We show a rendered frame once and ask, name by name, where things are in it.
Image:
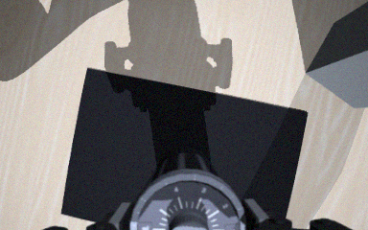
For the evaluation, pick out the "white rectangular block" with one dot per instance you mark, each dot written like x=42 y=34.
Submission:
x=341 y=63

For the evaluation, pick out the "black rectangular mat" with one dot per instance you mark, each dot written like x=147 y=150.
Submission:
x=126 y=125

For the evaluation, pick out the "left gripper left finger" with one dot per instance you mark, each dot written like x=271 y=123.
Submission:
x=114 y=220

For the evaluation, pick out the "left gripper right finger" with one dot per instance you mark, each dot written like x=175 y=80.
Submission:
x=256 y=217

